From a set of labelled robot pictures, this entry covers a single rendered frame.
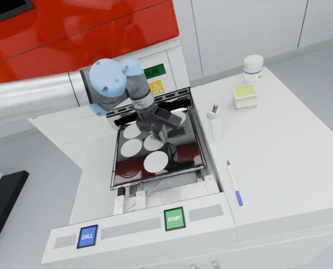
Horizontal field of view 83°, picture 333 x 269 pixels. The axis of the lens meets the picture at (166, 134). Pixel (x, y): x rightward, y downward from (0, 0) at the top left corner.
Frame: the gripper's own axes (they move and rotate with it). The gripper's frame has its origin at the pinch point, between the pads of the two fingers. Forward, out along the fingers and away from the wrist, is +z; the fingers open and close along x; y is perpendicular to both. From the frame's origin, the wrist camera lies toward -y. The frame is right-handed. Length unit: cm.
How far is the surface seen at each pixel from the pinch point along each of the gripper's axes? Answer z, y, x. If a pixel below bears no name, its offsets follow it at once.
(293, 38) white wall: 67, -60, -226
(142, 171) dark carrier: 1.3, 4.6, 14.8
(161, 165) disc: 1.3, -2.3, 10.9
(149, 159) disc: 1.3, 3.9, 9.4
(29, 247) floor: 91, 135, 65
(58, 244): -4.3, 15.7, 46.3
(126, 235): -4.7, -4.3, 37.3
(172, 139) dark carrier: 1.4, -1.8, -2.5
